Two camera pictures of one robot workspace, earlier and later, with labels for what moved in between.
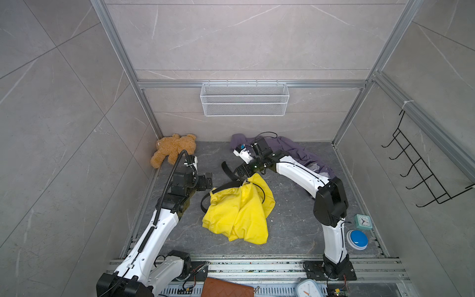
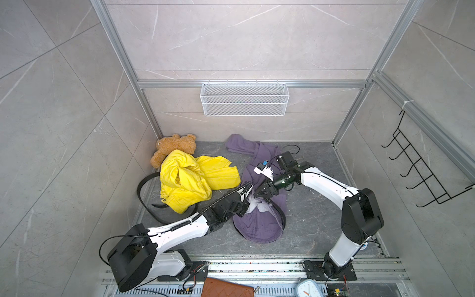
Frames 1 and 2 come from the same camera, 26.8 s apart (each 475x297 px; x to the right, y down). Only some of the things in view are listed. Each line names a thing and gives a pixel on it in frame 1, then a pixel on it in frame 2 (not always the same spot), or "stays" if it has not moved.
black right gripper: [245, 167] → [269, 187]
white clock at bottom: [307, 288] stays
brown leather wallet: [216, 287] stays
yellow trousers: [240, 211] → [186, 180]
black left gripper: [202, 185] → [244, 206]
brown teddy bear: [172, 146] stays
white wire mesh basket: [241, 99] stays
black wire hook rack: [439, 193] stays
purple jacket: [284, 146] → [262, 223]
